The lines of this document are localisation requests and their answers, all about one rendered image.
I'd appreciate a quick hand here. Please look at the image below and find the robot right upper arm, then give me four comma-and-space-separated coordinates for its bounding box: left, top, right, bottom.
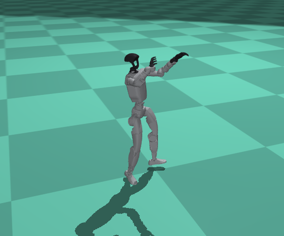
125, 76, 143, 87

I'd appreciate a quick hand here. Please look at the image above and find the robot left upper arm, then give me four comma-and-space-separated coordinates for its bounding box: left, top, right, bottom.
140, 68, 164, 77

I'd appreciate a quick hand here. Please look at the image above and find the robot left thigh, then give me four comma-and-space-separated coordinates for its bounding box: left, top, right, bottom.
144, 107, 158, 142

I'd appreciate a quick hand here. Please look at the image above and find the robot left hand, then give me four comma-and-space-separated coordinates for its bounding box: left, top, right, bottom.
170, 52, 189, 63

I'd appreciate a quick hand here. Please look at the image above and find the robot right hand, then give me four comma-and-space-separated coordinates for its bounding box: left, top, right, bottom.
149, 57, 157, 67

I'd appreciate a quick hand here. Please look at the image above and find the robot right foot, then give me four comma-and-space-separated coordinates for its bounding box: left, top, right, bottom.
125, 170, 137, 185

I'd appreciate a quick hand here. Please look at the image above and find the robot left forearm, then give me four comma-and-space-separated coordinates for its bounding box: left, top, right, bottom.
162, 59, 176, 72

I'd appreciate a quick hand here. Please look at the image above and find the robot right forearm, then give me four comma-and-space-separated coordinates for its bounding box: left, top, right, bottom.
133, 66, 156, 84

